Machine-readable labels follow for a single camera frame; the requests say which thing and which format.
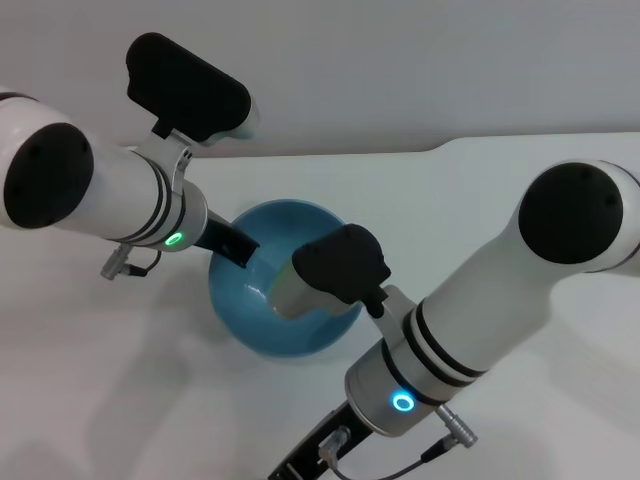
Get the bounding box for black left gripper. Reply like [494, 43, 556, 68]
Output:
[191, 211, 260, 270]

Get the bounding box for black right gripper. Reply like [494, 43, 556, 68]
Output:
[266, 398, 375, 480]

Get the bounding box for blue ceramic bowl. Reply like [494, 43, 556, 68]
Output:
[208, 198, 365, 363]

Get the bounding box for right arm cable with plug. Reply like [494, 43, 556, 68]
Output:
[318, 404, 481, 472]

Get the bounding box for arm cable with plug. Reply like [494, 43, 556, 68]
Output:
[100, 241, 163, 280]
[318, 404, 481, 472]

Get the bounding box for left arm cable with plug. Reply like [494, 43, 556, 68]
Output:
[100, 241, 163, 280]

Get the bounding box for black grey left wrist camera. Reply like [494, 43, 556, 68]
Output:
[124, 31, 262, 189]

